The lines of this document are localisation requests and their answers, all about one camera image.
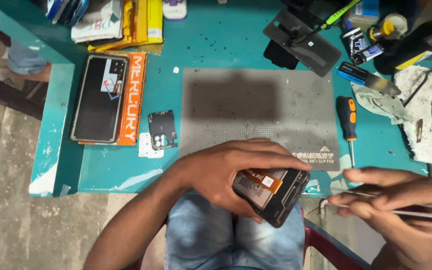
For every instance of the person's right hand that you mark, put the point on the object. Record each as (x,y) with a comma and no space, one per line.
(414,217)

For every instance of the person's left hand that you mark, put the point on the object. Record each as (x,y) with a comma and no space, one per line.
(208,168)

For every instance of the person's right fingers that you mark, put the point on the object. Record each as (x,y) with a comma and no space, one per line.
(366,178)

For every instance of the metal tweezers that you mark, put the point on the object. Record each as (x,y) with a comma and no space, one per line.
(422,215)

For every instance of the black smartphone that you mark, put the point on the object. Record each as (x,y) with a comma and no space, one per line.
(276,202)

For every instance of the orange and black screwdriver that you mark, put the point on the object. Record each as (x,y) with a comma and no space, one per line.
(346,116)

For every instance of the pale green rag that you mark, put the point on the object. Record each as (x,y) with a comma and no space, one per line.
(381,103)

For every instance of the white stained cloth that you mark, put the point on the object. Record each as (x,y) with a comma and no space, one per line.
(422,120)

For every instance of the grey anti-slip work mat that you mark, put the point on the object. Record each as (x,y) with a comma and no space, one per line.
(261,112)

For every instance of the grey metal phone plate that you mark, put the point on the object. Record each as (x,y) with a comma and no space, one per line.
(313,52)

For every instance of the black hot air tool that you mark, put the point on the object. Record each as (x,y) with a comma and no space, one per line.
(418,41)

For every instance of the black flat phone part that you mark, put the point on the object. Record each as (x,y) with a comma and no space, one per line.
(278,56)

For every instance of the yellow-capped small bottle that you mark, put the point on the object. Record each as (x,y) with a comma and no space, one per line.
(386,28)

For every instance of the person's blue jeans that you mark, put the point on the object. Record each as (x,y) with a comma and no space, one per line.
(219,240)

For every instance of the blue and white box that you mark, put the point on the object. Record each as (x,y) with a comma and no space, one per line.
(366,9)

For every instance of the small white plastic piece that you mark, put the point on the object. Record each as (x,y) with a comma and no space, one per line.
(146,150)

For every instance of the orange flat box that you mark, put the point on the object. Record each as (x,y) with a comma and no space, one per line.
(135,97)

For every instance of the white and purple device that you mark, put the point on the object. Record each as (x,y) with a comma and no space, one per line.
(174,9)

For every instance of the stack of yellow packets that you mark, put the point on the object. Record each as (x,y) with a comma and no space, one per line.
(144,22)

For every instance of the black phone back cover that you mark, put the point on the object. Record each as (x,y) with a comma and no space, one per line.
(96,105)

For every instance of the stack of white packets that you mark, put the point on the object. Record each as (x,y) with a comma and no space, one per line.
(96,22)

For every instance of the pile of blue phone cases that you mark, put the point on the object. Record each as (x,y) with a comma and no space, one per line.
(66,9)

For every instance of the dark chair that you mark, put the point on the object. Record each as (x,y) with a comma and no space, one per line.
(9,93)

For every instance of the black camera frame part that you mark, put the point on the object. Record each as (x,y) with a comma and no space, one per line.
(161,127)

